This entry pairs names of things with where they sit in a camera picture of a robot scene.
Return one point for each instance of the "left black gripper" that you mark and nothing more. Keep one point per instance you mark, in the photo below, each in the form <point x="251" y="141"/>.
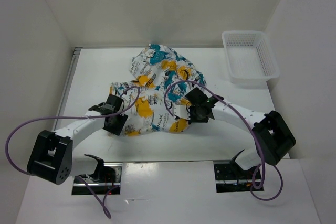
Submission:
<point x="117" y="129"/>

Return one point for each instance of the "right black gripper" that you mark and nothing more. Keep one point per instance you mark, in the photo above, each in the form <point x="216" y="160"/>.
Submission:
<point x="192" y="119"/>

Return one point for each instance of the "patterned white teal yellow shorts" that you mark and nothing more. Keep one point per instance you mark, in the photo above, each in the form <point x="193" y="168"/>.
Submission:
<point x="162" y="78"/>

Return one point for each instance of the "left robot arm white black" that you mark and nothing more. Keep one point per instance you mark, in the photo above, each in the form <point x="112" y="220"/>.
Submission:
<point x="51" y="158"/>

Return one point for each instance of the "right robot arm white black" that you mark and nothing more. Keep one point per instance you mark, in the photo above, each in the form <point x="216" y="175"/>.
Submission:
<point x="272" y="136"/>

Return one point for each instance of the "white plastic basket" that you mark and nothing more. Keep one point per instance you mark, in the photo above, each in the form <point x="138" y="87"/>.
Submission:
<point x="250" y="58"/>

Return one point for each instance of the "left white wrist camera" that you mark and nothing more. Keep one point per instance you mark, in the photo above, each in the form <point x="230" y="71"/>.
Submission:
<point x="181" y="112"/>

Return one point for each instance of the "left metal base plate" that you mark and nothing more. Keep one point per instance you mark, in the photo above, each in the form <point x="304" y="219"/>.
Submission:
<point x="108" y="181"/>

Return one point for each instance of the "metal base plate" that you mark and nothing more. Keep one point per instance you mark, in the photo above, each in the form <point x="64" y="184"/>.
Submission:
<point x="108" y="181"/>
<point x="228" y="181"/>

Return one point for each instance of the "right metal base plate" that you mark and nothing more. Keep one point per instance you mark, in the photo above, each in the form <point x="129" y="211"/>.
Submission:
<point x="228" y="181"/>

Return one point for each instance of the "aluminium rail frame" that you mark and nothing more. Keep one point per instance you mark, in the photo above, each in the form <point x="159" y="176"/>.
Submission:
<point x="58" y="123"/>

